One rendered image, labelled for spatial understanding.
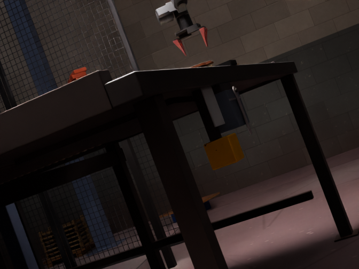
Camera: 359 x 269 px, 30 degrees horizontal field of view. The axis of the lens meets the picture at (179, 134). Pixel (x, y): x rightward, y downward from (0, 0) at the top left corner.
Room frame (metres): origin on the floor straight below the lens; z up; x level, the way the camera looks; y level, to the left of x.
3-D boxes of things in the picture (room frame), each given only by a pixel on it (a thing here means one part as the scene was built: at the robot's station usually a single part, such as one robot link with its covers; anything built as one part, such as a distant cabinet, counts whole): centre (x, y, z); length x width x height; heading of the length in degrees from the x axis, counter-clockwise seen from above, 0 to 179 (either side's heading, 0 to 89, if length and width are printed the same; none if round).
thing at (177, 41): (2.75, -0.15, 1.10); 0.07 x 0.07 x 0.09; 75
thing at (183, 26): (2.74, -0.18, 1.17); 0.10 x 0.07 x 0.07; 75
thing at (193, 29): (2.73, -0.22, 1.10); 0.07 x 0.07 x 0.09; 75
